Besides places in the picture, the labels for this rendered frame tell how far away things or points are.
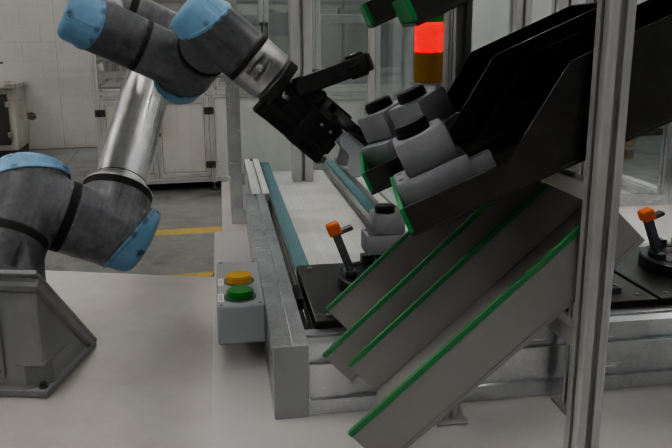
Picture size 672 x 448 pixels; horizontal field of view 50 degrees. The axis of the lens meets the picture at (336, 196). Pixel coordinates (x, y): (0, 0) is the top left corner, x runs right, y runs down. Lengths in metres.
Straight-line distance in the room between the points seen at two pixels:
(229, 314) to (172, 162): 5.34
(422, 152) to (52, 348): 0.67
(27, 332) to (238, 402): 0.30
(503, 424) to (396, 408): 0.37
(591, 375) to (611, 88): 0.22
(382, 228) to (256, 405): 0.30
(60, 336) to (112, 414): 0.16
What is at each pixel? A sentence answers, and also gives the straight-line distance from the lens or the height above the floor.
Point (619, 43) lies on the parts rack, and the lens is 0.54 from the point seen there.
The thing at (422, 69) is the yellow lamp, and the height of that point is 1.28.
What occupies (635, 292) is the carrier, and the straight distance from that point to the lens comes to 1.14.
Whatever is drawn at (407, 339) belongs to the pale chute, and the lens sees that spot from 0.72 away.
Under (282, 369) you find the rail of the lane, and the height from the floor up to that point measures 0.93.
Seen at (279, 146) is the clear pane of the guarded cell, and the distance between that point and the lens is 2.36.
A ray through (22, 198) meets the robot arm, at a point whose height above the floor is 1.11.
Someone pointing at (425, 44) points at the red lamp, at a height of 1.32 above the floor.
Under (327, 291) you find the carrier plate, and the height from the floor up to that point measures 0.97.
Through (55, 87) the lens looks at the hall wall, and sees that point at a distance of 9.18.
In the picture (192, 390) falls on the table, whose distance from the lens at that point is 1.05.
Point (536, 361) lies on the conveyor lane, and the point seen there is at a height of 0.91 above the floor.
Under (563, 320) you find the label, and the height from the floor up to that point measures 1.11.
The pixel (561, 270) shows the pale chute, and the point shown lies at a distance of 0.59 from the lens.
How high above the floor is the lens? 1.34
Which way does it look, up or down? 13 degrees down
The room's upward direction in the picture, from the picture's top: straight up
